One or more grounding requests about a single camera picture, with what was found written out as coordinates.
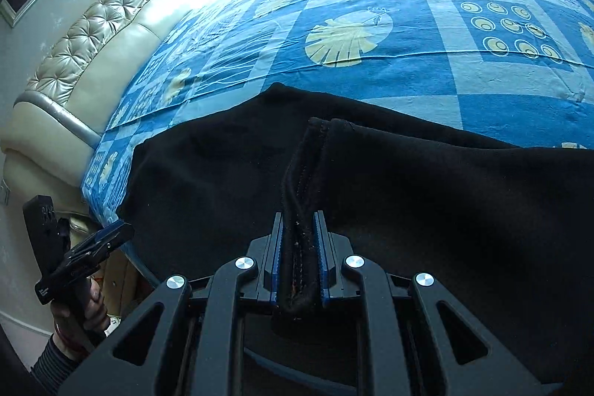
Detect person's left forearm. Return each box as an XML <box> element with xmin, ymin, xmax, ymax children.
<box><xmin>30</xmin><ymin>333</ymin><xmax>94</xmax><ymax>378</ymax></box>

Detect beige tufted leather headboard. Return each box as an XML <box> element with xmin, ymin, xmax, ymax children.
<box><xmin>0</xmin><ymin>0</ymin><xmax>229</xmax><ymax>211</ymax></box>

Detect person's left hand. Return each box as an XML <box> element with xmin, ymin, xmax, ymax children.
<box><xmin>51</xmin><ymin>278</ymin><xmax>112</xmax><ymax>346</ymax></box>

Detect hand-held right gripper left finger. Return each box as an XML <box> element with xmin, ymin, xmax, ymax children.
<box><xmin>58</xmin><ymin>212</ymin><xmax>285</xmax><ymax>396</ymax></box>

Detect blue patterned bed sheet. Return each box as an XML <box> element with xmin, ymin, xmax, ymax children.
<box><xmin>81</xmin><ymin>0</ymin><xmax>594</xmax><ymax>225</ymax></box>

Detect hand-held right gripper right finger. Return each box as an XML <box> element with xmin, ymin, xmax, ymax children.
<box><xmin>312</xmin><ymin>210</ymin><xmax>548</xmax><ymax>396</ymax></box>

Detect beige leather bed frame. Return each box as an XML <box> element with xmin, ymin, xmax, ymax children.
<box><xmin>69</xmin><ymin>210</ymin><xmax>159</xmax><ymax>323</ymax></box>

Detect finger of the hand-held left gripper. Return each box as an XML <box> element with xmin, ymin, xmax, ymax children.
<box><xmin>60</xmin><ymin>220</ymin><xmax>136</xmax><ymax>281</ymax></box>

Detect black pants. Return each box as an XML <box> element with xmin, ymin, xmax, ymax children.
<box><xmin>116</xmin><ymin>83</ymin><xmax>594</xmax><ymax>396</ymax></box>

